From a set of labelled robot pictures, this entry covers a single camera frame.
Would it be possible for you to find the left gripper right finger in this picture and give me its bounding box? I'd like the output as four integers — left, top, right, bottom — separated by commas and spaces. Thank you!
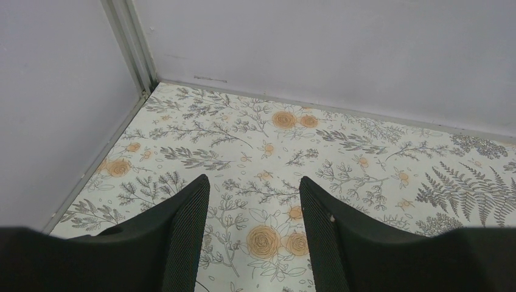
299, 177, 515, 291

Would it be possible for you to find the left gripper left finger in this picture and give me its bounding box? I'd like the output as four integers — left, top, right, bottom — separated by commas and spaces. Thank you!
1, 175, 210, 291

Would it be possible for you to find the floral table mat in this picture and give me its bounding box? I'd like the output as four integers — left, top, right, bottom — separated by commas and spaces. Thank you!
52, 83, 515, 291

